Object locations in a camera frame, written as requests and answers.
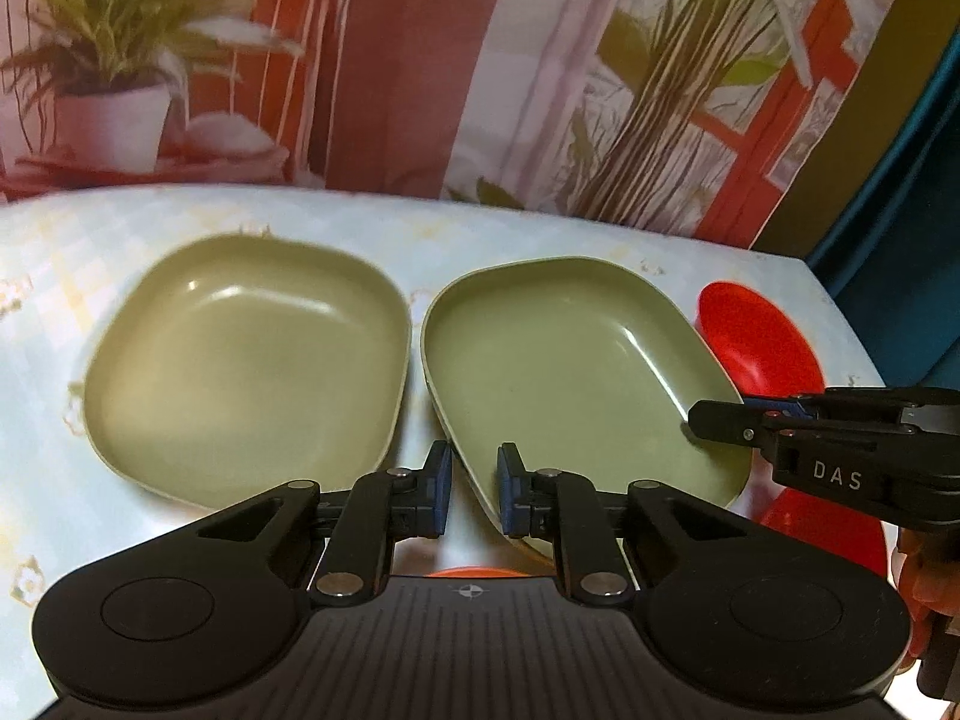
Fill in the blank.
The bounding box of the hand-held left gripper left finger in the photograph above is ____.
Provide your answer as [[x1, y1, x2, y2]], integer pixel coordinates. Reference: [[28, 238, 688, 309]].
[[196, 441, 453, 608]]

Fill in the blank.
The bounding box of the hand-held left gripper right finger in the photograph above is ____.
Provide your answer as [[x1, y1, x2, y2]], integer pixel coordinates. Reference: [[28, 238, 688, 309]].
[[497, 442, 751, 605]]

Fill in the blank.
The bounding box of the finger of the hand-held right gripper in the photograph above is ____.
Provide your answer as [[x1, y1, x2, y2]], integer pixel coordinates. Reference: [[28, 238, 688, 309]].
[[688, 399, 781, 447], [742, 388, 826, 421]]

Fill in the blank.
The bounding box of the red plastic bowl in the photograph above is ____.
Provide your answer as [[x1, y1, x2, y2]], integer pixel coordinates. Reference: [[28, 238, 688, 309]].
[[694, 281, 826, 398], [757, 486, 890, 586]]

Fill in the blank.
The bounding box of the olive green rectangular plate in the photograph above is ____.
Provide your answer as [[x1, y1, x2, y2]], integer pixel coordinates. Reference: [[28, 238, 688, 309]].
[[82, 232, 412, 507], [420, 256, 749, 563]]

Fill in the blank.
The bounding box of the person's right hand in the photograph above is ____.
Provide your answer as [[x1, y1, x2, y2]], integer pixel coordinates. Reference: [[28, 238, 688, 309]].
[[896, 525, 935, 668]]

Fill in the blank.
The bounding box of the dark teal curtain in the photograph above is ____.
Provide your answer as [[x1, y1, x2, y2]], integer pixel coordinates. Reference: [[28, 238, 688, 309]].
[[806, 52, 960, 406]]

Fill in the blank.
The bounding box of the light blue floral tablecloth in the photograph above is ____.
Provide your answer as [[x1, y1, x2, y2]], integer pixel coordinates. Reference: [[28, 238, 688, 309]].
[[0, 184, 901, 616]]

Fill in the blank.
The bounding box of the printed room scene backdrop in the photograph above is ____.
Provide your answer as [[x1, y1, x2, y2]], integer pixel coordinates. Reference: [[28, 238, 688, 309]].
[[0, 0, 938, 256]]

